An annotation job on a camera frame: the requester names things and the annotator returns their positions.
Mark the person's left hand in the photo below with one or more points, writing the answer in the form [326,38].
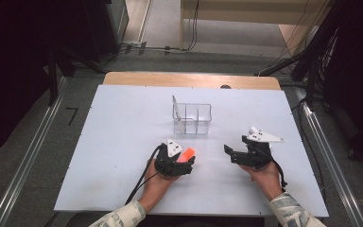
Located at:
[157,189]

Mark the clear plastic pen holder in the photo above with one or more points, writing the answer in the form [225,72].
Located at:
[192,121]

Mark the light wooden furniture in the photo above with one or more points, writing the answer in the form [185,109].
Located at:
[233,12]

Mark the aluminium floor rail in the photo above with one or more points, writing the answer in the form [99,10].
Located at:
[331,157]
[28,151]

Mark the wooden table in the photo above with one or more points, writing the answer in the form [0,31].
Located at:
[170,79]

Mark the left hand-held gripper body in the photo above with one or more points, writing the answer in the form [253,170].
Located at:
[167,160]

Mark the small dark round object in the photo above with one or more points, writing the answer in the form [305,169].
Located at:
[225,86]

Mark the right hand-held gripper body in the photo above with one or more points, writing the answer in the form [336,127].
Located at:
[255,153]

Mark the black metal stand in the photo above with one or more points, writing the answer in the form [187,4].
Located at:
[53,78]

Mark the pink and orange highlighter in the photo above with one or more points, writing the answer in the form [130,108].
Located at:
[186,154]

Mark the person's right hand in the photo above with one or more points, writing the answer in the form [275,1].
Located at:
[264,179]

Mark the grey cabinet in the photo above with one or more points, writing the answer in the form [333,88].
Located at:
[119,19]

